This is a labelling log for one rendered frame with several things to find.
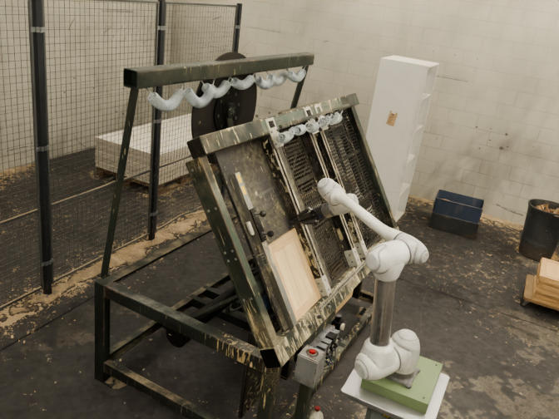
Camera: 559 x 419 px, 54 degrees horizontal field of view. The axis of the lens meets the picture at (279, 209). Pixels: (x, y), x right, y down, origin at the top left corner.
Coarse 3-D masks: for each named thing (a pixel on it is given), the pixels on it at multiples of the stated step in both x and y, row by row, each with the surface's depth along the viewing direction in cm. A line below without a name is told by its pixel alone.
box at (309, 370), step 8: (304, 352) 292; (320, 352) 294; (304, 360) 289; (312, 360) 288; (320, 360) 290; (296, 368) 294; (304, 368) 291; (312, 368) 289; (320, 368) 295; (296, 376) 295; (304, 376) 292; (312, 376) 290; (320, 376) 299; (304, 384) 294; (312, 384) 292
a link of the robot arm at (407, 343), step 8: (400, 336) 291; (408, 336) 291; (416, 336) 292; (400, 344) 288; (408, 344) 288; (416, 344) 289; (400, 352) 287; (408, 352) 288; (416, 352) 290; (408, 360) 289; (416, 360) 293; (400, 368) 289; (408, 368) 293
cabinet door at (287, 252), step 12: (276, 240) 329; (288, 240) 340; (276, 252) 327; (288, 252) 337; (300, 252) 348; (276, 264) 323; (288, 264) 334; (300, 264) 345; (288, 276) 330; (300, 276) 342; (312, 276) 352; (288, 288) 327; (300, 288) 338; (312, 288) 349; (300, 300) 335; (312, 300) 345; (300, 312) 331
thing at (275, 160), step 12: (276, 132) 342; (264, 144) 343; (276, 144) 338; (276, 156) 342; (276, 168) 344; (276, 180) 346; (288, 180) 347; (288, 192) 345; (288, 204) 347; (300, 228) 348; (300, 240) 350; (312, 240) 353; (312, 252) 349; (312, 264) 351; (324, 276) 354; (324, 288) 352
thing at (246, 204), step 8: (232, 176) 310; (240, 176) 312; (240, 184) 310; (240, 192) 310; (240, 200) 312; (248, 200) 312; (248, 208) 311; (248, 216) 312; (256, 232) 312; (256, 240) 314; (264, 248) 314; (272, 264) 316; (272, 272) 315; (272, 280) 317; (280, 280) 319; (280, 288) 317; (280, 296) 317; (280, 304) 319; (288, 304) 319; (288, 312) 318; (288, 320) 319; (296, 320) 322
